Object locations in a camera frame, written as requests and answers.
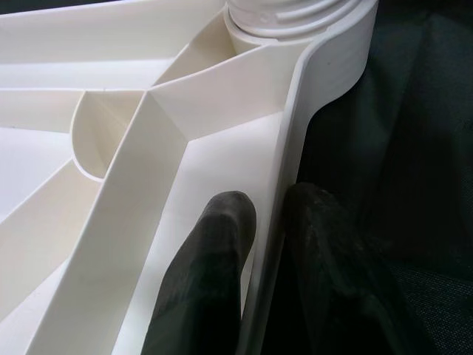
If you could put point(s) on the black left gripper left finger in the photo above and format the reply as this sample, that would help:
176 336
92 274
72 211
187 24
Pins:
203 284

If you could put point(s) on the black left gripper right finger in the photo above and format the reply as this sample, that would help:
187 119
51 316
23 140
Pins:
321 284

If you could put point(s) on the white plastic table top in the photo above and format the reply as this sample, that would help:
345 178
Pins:
111 111

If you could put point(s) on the white plastic table leg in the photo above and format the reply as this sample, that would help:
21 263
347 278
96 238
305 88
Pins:
288 15

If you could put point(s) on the black table cloth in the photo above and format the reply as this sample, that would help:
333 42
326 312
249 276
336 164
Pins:
406 148

